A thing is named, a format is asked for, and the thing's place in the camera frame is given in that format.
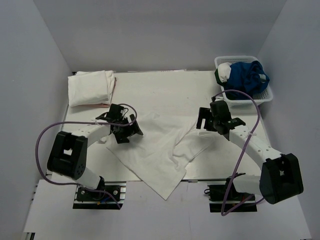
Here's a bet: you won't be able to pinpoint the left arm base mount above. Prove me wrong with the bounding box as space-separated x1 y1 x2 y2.
72 182 127 210

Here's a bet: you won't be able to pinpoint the green and white t-shirt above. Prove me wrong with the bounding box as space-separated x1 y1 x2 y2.
214 62 232 87

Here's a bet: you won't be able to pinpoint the white printed t-shirt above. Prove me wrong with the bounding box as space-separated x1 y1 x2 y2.
100 111 214 200

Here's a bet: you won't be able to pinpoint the white plastic basket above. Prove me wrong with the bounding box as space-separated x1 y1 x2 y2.
214 55 273 109

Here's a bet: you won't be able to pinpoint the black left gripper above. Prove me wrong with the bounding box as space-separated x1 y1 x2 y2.
113 113 143 144

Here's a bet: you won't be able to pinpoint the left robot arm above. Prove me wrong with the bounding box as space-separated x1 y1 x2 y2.
47 113 143 200

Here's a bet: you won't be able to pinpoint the blue t-shirt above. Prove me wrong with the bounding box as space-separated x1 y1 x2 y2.
223 60 270 97

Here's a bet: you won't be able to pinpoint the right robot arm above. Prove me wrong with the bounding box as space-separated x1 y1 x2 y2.
196 107 304 205

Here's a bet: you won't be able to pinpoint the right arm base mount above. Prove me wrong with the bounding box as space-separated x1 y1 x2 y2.
203 178 258 213

